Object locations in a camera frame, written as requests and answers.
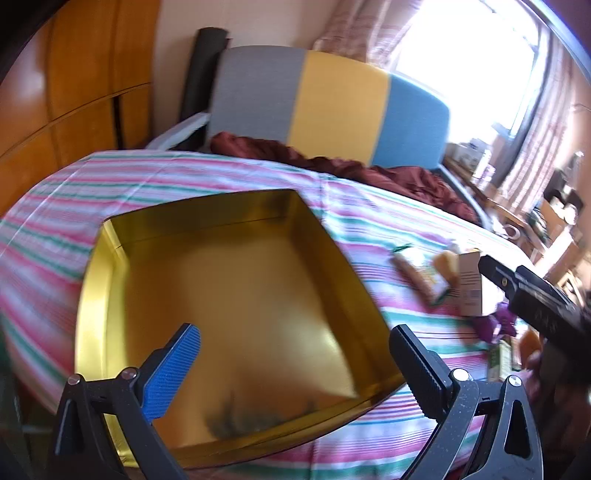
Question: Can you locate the black rolled mat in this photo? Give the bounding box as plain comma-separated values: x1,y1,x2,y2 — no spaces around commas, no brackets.
178,27,229,132

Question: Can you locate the wooden wardrobe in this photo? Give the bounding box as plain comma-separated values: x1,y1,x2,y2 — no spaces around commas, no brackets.
0,0,160,185

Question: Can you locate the white blue carton box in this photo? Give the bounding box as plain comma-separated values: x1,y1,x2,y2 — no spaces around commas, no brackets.
450,137,493,179

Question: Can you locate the grey bed frame rail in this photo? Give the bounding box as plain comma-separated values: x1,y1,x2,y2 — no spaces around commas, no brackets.
436,166,493,229

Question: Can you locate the bright window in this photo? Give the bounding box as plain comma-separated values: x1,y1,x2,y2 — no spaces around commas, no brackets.
392,0,543,139

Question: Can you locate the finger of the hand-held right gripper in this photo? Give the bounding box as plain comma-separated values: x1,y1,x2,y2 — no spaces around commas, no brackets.
516,264,575,308
478,255,519,298

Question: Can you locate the white medicine box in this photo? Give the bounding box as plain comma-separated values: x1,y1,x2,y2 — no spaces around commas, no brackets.
456,249,500,318

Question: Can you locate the small green white box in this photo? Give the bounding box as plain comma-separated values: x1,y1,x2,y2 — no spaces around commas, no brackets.
487,338,514,382

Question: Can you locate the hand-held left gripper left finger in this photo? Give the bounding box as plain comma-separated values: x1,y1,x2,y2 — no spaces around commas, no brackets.
55,323,202,480

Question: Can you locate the green-edged granola bar packet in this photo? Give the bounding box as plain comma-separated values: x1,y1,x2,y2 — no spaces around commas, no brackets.
392,246,452,306

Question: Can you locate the gold metal tin box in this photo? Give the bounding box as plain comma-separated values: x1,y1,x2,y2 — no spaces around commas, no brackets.
74,188,407,469

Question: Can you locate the yellow sponge cake slice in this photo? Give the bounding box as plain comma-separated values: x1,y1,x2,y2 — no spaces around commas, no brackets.
433,251,461,283

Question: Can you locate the striped bed sheet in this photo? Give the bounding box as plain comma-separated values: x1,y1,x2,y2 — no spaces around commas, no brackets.
0,148,546,480

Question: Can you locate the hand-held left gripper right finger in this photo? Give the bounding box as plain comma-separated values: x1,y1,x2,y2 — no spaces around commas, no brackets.
389,325,544,480

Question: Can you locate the patterned beige curtain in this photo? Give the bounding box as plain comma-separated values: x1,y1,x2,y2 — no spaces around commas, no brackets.
501,28,591,208
314,0,426,65

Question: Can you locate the white foam piece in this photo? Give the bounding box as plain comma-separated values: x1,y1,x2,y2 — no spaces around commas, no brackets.
145,113,211,151

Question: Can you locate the purple snack packet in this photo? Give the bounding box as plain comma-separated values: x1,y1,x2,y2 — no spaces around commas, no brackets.
475,305,516,343

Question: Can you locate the wooden desk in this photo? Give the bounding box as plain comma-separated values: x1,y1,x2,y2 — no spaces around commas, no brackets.
441,154,591,296

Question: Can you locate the maroon blanket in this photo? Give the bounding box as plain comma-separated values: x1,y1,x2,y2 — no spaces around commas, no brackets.
210,131,481,224

